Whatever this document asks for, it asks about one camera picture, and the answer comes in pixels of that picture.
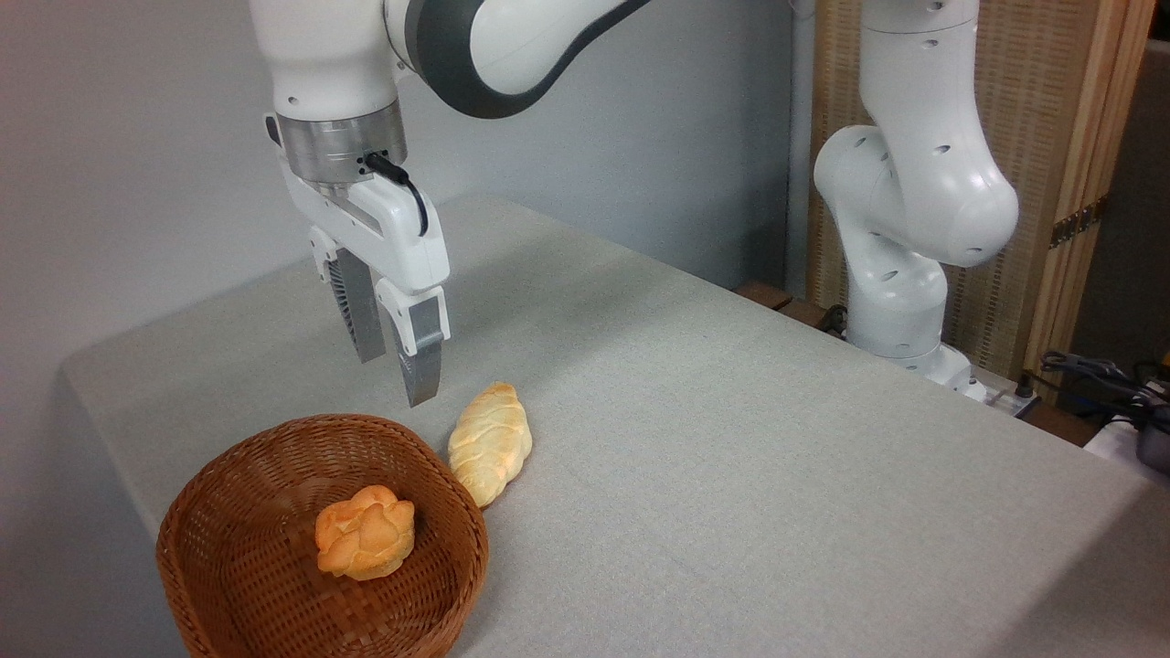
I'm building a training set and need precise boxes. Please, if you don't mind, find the metal screen hinge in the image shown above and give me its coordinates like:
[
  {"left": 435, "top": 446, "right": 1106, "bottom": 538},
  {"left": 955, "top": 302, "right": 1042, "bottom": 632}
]
[{"left": 1049, "top": 195, "right": 1109, "bottom": 249}]

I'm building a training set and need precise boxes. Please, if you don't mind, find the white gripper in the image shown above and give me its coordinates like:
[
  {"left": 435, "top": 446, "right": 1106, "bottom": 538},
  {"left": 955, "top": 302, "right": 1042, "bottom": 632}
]
[{"left": 279, "top": 151, "right": 451, "bottom": 409}]

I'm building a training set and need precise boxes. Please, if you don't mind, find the grey tablecloth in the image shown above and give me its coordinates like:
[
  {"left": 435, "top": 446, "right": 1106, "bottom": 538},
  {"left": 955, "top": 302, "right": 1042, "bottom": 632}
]
[{"left": 59, "top": 195, "right": 1170, "bottom": 658}]

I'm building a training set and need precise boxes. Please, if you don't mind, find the long pale braided bread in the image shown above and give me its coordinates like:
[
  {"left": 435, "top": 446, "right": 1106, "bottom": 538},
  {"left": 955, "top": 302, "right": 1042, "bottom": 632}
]
[{"left": 447, "top": 382, "right": 534, "bottom": 508}]

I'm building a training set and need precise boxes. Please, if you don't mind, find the black cable bundle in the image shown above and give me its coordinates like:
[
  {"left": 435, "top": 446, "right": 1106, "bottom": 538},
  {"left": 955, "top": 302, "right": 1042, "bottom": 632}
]
[{"left": 1040, "top": 350, "right": 1170, "bottom": 430}]

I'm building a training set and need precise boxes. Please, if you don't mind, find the brown wicker basket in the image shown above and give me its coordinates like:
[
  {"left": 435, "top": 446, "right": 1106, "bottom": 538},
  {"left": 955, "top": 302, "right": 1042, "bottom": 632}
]
[{"left": 155, "top": 413, "right": 490, "bottom": 658}]

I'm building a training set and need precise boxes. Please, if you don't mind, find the round orange bread roll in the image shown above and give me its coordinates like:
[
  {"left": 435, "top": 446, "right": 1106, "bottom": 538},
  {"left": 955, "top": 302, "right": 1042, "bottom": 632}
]
[{"left": 314, "top": 484, "right": 417, "bottom": 582}]

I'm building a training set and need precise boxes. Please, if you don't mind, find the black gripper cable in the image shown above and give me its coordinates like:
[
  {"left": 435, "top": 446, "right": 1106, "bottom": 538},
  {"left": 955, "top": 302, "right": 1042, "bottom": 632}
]
[{"left": 366, "top": 152, "right": 431, "bottom": 237}]

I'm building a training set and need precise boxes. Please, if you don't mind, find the wooden bamboo folding screen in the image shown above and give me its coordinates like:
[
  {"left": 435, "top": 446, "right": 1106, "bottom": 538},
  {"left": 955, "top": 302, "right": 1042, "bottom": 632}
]
[{"left": 806, "top": 0, "right": 1157, "bottom": 403}]

